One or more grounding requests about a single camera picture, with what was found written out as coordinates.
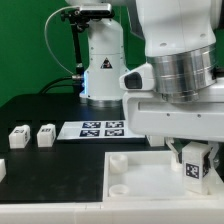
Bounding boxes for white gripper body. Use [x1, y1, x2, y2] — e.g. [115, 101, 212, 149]
[122, 90, 224, 142]

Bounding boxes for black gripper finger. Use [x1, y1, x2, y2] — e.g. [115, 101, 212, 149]
[203, 142, 220, 176]
[165, 137, 183, 163]

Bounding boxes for white square tabletop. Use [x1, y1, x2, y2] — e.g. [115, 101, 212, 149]
[103, 151, 224, 202]

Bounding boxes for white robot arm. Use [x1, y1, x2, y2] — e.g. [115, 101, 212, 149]
[66, 0, 224, 142]

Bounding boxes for white L-shaped obstacle fence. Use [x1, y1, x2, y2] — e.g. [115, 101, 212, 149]
[0, 166, 224, 224]

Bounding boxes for marker plate with tags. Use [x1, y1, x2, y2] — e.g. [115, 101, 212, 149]
[57, 120, 144, 140]

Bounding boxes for white block at left edge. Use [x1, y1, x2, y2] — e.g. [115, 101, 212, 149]
[0, 159, 6, 182]

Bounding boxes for black base cables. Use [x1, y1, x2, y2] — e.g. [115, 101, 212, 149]
[38, 77, 84, 95]

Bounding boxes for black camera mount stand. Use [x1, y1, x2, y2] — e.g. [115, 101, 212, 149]
[60, 9, 89, 92]

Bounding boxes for grey cable loop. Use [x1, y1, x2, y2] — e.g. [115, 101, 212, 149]
[44, 7, 78, 76]

